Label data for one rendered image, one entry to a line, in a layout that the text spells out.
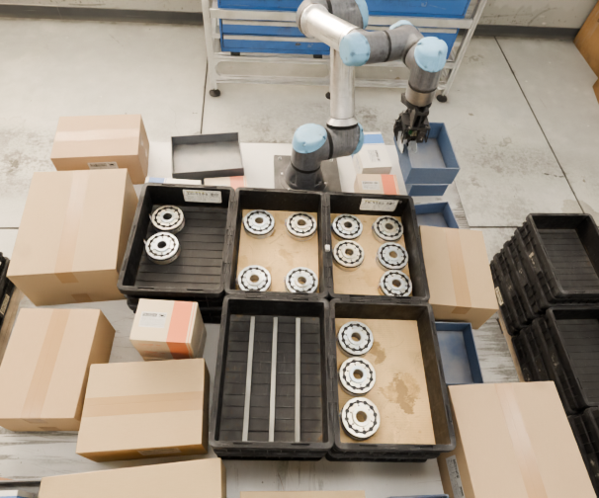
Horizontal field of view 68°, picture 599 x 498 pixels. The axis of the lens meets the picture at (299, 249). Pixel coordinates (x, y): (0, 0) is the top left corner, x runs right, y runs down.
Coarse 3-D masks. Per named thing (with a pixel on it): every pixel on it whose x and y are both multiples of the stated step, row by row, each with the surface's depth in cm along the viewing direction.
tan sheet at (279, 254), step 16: (240, 240) 147; (256, 240) 148; (272, 240) 148; (288, 240) 149; (240, 256) 144; (256, 256) 144; (272, 256) 145; (288, 256) 145; (304, 256) 146; (272, 272) 141; (288, 272) 142; (272, 288) 138
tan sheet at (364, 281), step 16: (368, 224) 155; (336, 240) 150; (368, 240) 151; (400, 240) 152; (368, 256) 147; (336, 272) 143; (352, 272) 144; (368, 272) 144; (384, 272) 145; (336, 288) 140; (352, 288) 140; (368, 288) 141
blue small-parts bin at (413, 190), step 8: (400, 168) 188; (408, 184) 179; (416, 184) 184; (424, 184) 184; (432, 184) 185; (440, 184) 176; (448, 184) 176; (408, 192) 179; (416, 192) 178; (424, 192) 179; (432, 192) 179; (440, 192) 180
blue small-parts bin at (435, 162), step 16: (432, 128) 143; (432, 144) 145; (448, 144) 138; (400, 160) 138; (416, 160) 140; (432, 160) 141; (448, 160) 138; (416, 176) 132; (432, 176) 133; (448, 176) 133
